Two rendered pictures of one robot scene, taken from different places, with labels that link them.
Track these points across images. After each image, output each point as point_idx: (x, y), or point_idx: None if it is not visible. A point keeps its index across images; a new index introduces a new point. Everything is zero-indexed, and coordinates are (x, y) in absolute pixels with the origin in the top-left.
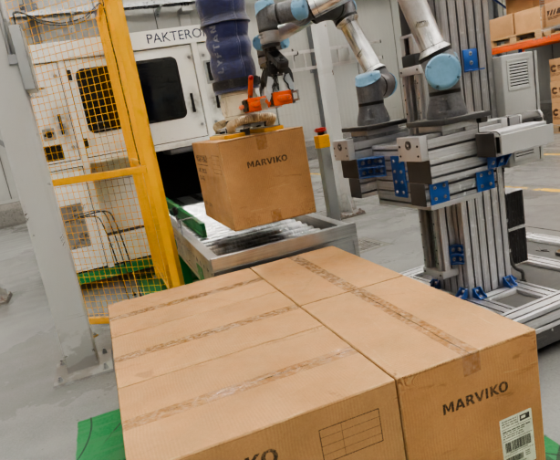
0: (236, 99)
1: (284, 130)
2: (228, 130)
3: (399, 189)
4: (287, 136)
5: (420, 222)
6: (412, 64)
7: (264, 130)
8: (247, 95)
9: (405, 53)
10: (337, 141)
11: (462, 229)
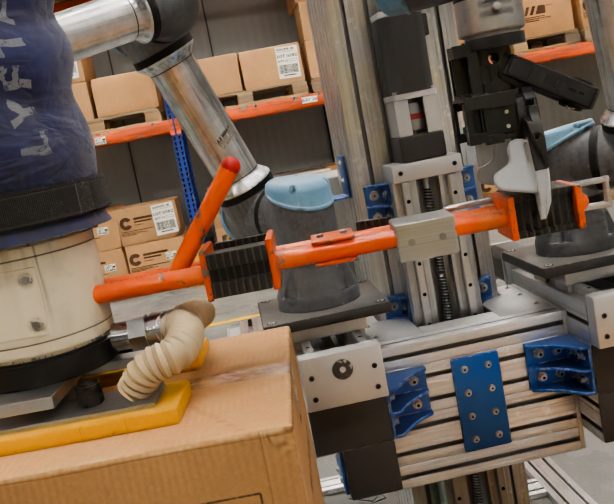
0: (84, 264)
1: (289, 342)
2: (146, 387)
3: (485, 430)
4: (294, 362)
5: (461, 498)
6: (438, 152)
7: (197, 365)
8: (96, 246)
9: (412, 130)
10: (332, 353)
11: (525, 479)
